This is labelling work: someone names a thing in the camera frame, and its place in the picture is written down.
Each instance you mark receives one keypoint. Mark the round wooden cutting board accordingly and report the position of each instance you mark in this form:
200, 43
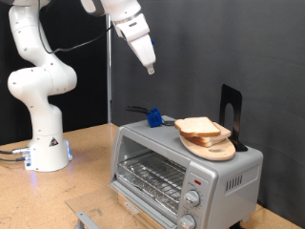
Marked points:
216, 152

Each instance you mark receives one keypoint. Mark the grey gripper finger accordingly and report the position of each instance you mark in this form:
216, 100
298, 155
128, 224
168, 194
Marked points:
150, 69

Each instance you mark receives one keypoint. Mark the silver toaster oven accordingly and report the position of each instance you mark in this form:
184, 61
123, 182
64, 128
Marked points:
222, 178

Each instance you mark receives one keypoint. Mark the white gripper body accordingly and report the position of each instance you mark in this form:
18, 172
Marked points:
143, 51

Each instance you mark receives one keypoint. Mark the black metal bookend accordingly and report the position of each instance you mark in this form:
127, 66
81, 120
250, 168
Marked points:
229, 98

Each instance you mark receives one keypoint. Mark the silver metal pole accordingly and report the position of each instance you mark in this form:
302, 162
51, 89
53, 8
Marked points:
109, 79

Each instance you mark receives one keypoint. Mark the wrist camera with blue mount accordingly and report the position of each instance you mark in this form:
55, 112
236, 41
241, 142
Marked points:
153, 42

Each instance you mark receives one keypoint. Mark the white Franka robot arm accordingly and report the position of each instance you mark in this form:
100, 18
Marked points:
41, 79

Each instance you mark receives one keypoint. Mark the silver oven knob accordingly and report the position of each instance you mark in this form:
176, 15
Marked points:
192, 198
187, 222

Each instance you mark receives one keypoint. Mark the metal spatula with blue block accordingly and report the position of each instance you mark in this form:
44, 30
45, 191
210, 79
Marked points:
154, 117

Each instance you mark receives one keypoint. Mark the dark grey backdrop curtain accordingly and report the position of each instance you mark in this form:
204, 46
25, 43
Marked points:
222, 47

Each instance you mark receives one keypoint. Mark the black backdrop curtain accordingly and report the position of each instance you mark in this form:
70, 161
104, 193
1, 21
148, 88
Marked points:
89, 95

